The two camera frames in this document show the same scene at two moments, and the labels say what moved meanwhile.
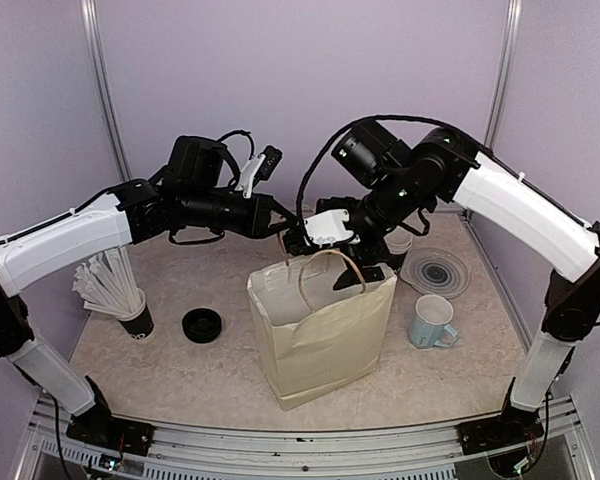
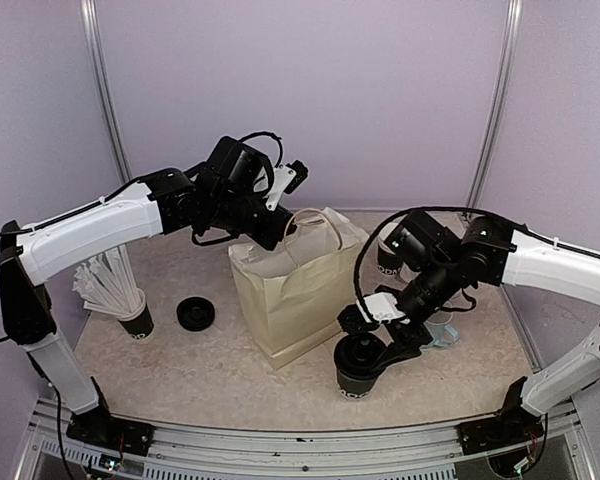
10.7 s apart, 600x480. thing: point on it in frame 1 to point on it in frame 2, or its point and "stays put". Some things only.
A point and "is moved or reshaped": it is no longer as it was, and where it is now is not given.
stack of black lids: x=201 y=325 to x=195 y=313
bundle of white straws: x=107 y=282 stays put
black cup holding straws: x=139 y=327 stays put
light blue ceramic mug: x=429 y=327 stays put
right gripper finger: x=349 y=278 to x=392 y=352
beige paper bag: x=318 y=340 is moved or reshaped
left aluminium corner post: x=105 y=88 stays put
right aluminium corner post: x=508 y=63 stays put
